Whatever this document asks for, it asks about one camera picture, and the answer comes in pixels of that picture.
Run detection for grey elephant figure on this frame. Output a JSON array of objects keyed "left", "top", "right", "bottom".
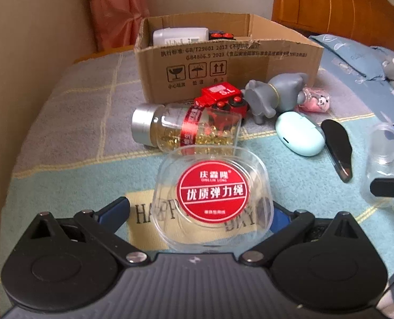
[{"left": 244, "top": 73, "right": 310, "bottom": 125}]

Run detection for clear bottle of gold capsules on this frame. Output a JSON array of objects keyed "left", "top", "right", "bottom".
[{"left": 131, "top": 104, "right": 244, "bottom": 150}]

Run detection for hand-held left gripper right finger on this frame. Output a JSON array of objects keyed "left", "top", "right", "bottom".
[{"left": 238, "top": 203, "right": 367, "bottom": 267}]

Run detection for clear plastic cup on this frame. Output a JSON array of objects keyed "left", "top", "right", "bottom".
[{"left": 359, "top": 121, "right": 394, "bottom": 210}]

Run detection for cardboard box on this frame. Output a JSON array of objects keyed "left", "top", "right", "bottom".
[{"left": 134, "top": 13, "right": 324, "bottom": 104}]

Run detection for clear plastic box red label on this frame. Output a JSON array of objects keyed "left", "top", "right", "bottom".
[{"left": 152, "top": 145, "right": 274, "bottom": 253}]

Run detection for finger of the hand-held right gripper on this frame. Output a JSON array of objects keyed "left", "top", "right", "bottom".
[{"left": 370, "top": 178, "right": 394, "bottom": 203}]

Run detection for mint green earbud case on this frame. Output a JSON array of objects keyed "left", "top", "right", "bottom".
[{"left": 275, "top": 111, "right": 326, "bottom": 157}]

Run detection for blue flowered pillow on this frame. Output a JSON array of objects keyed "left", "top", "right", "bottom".
[{"left": 308, "top": 33, "right": 394, "bottom": 127}]

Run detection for pink curtain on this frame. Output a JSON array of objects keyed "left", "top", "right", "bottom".
[{"left": 86, "top": 0, "right": 150, "bottom": 52}]

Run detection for red toy truck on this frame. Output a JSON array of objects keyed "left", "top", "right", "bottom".
[{"left": 193, "top": 85, "right": 251, "bottom": 127}]

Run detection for white plastic bottle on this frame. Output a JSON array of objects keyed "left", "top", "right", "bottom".
[{"left": 152, "top": 27, "right": 210, "bottom": 46}]

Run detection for wooden headboard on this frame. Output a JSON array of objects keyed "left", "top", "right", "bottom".
[{"left": 272, "top": 0, "right": 394, "bottom": 52}]

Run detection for pink panda glass jar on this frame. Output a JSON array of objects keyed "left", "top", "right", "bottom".
[{"left": 296, "top": 86, "right": 331, "bottom": 112}]

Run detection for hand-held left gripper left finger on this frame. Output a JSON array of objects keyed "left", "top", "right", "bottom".
[{"left": 29, "top": 197, "right": 149, "bottom": 267}]

